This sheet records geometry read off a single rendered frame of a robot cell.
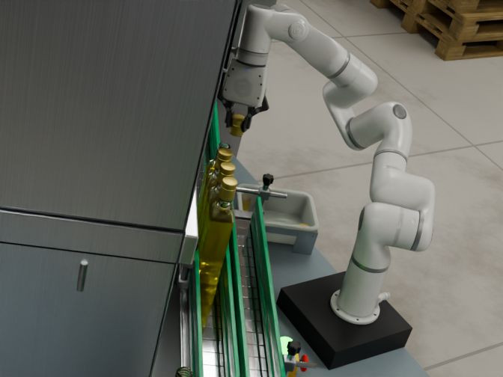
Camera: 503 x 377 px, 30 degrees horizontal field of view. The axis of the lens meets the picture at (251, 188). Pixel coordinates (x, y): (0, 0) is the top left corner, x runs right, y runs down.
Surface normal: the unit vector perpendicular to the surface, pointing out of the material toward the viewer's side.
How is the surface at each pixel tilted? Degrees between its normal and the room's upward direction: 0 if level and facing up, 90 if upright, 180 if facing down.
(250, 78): 76
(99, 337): 90
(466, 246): 0
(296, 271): 0
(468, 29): 90
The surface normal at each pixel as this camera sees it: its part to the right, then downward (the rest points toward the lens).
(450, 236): 0.22, -0.80
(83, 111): 0.07, 0.58
